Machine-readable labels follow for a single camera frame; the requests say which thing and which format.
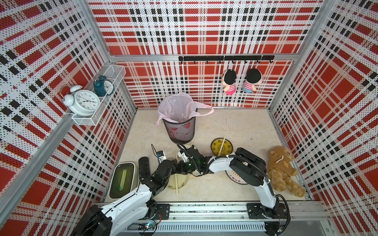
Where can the black wall hook rail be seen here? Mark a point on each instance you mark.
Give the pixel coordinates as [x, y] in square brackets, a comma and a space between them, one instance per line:
[226, 58]

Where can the white plate orange sunburst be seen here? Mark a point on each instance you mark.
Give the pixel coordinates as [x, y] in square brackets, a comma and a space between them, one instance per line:
[235, 177]

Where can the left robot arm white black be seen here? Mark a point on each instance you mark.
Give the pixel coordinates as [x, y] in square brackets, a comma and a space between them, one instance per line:
[111, 219]

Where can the green circuit board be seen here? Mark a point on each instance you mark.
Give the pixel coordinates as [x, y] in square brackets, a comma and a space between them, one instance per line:
[144, 226]

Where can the cream plate with black mark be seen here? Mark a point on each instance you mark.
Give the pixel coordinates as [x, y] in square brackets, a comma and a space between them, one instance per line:
[178, 160]

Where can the cream plate with flowers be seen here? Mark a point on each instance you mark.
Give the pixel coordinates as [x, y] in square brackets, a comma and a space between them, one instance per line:
[177, 181]

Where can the doll with pink shirt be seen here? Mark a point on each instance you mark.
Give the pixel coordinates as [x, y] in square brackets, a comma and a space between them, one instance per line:
[228, 81]

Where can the white alarm clock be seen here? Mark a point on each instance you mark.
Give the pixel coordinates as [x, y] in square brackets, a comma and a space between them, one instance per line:
[81, 101]

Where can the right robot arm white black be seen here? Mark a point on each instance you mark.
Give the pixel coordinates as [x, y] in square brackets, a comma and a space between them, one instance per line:
[245, 164]

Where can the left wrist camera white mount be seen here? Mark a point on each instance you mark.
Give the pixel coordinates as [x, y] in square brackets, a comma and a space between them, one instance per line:
[160, 156]

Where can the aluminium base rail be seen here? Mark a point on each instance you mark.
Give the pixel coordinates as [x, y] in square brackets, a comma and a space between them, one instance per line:
[235, 217]

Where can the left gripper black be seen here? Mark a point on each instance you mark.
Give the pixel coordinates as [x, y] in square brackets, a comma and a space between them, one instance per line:
[174, 165]

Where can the doll with striped blue shirt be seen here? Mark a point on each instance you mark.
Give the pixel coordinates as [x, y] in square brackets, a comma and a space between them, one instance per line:
[253, 78]

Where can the white wire wall shelf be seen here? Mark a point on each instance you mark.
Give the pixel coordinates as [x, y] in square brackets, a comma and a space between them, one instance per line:
[115, 74]

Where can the yellow patterned plate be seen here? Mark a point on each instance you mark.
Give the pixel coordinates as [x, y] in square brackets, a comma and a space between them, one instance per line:
[227, 148]

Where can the pink plastic bin liner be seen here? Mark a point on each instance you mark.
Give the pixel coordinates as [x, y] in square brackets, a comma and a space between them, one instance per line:
[180, 108]

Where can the brown teddy bear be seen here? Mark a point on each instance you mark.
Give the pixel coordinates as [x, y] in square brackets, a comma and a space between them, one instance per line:
[280, 171]

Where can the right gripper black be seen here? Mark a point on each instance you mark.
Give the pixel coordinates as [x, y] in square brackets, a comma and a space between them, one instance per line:
[190, 159]

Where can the teal alarm clock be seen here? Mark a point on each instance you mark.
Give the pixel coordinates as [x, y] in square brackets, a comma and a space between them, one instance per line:
[103, 87]

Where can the black mesh trash bin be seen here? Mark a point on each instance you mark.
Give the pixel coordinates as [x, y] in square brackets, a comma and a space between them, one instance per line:
[180, 128]

